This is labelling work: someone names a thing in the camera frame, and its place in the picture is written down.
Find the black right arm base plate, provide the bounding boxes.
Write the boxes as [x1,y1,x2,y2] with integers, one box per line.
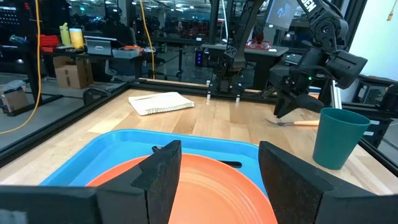
[205,73,247,104]

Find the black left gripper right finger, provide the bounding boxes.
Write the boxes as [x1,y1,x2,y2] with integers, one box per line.
[258,141,398,224]

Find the grey plastic bin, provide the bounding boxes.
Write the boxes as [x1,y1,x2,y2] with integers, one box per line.
[111,46,141,60]

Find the red safety glasses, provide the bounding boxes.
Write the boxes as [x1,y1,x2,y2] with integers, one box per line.
[245,39,272,51]

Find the red object on desk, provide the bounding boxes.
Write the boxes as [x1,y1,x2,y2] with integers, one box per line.
[37,34,60,53]

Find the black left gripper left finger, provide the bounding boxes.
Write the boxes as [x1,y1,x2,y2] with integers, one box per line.
[96,139,182,224]

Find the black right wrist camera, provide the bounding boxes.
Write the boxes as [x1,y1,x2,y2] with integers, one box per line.
[325,50,369,90]

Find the grey case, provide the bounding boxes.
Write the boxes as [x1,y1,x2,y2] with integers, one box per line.
[83,35,118,57]

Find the hanging yellow cable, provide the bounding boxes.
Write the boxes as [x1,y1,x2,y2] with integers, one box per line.
[0,0,44,136]

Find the teal plastic cup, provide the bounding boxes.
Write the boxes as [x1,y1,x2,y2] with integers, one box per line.
[312,107,372,170]

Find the small cardboard box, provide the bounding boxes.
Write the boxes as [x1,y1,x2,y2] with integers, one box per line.
[0,80,30,114]

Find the yellow-green bottle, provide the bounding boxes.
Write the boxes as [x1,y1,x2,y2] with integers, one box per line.
[59,22,72,47]

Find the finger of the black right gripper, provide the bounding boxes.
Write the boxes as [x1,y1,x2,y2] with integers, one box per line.
[273,91,295,119]
[290,92,326,114]

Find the white spiral notebook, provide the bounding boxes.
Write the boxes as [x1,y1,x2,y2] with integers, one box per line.
[127,91,195,116]

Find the blue plastic tray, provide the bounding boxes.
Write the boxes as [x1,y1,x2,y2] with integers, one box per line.
[39,129,268,197]

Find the large cardboard box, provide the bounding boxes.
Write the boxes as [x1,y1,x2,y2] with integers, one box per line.
[52,55,95,90]

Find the yellow bottle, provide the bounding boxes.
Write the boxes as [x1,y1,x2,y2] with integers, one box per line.
[68,27,85,50]

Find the orange plate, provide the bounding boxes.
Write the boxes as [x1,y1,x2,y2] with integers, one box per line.
[86,153,279,224]

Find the yellow extension cable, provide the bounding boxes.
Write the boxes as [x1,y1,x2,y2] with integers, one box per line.
[139,0,156,80]

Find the monitor screen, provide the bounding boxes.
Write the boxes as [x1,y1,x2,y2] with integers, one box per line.
[265,0,300,31]

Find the fork with orange handle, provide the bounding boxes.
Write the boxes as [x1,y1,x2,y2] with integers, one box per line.
[265,118,321,128]

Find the black aluminium table frame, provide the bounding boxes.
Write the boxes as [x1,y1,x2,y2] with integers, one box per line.
[0,77,398,178]

